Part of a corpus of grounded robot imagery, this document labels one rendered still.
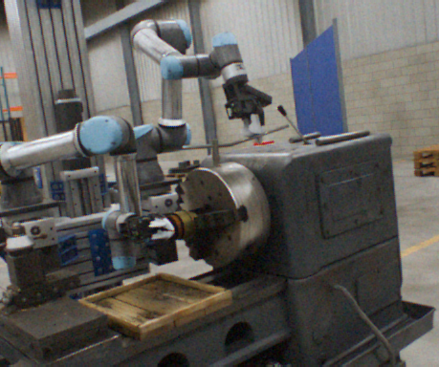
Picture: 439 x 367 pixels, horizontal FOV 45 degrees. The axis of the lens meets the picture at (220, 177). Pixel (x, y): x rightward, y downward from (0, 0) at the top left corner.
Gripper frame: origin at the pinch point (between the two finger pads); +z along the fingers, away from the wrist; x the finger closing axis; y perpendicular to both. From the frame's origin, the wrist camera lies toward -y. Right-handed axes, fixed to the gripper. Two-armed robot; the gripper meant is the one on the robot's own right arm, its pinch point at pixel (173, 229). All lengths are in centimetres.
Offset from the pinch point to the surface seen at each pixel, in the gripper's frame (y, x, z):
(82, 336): 37.6, -14.5, 16.7
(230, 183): -17.1, 11.1, 7.6
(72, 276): 29.2, -6.9, -6.3
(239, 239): -15.3, -5.2, 10.8
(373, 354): -53, -50, 26
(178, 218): -3.0, 2.7, -1.2
